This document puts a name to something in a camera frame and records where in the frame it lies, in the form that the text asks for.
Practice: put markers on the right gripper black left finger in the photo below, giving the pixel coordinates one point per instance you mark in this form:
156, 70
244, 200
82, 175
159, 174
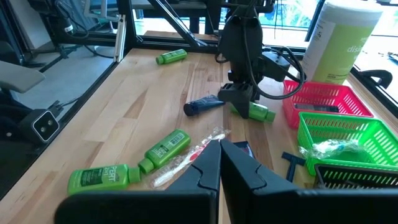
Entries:
174, 205

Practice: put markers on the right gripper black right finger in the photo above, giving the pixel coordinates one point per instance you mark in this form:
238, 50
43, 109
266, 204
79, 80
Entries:
280, 205

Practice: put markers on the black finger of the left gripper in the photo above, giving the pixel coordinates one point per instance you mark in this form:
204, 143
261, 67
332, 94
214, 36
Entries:
233, 93
248, 93

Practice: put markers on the green Pert shampoo bottle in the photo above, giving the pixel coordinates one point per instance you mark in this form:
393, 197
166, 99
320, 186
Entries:
171, 57
164, 149
259, 112
102, 179

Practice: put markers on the dark blue disposable razor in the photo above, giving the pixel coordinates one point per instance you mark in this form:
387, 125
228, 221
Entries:
292, 161

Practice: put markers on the dark blue toothpaste tube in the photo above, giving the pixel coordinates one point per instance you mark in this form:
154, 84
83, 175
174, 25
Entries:
317, 108
245, 148
202, 105

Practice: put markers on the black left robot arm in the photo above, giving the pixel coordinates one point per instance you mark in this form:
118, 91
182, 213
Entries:
244, 7

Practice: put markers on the clear-wrapped red toothbrush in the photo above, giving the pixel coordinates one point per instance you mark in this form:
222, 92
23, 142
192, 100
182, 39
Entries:
183, 160

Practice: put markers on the white green wipes canister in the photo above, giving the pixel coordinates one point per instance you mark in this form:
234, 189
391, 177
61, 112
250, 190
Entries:
339, 46

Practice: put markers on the red plastic basket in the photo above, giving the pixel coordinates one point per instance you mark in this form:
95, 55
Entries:
351, 99

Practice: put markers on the silver aluminium bar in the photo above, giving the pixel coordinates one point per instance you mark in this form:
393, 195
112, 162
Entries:
119, 37

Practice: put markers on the green plastic basket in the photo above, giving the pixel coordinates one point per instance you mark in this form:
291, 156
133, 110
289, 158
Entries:
382, 137

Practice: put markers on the black table clamp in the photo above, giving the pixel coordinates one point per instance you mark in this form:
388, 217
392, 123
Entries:
377, 77

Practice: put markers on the grey chair armrest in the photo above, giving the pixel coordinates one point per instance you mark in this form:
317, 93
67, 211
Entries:
18, 76

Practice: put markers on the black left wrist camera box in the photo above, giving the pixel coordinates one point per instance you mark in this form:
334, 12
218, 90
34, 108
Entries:
276, 65

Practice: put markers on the black silver-faced camera box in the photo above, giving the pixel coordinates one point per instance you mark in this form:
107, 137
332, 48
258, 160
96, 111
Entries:
43, 126

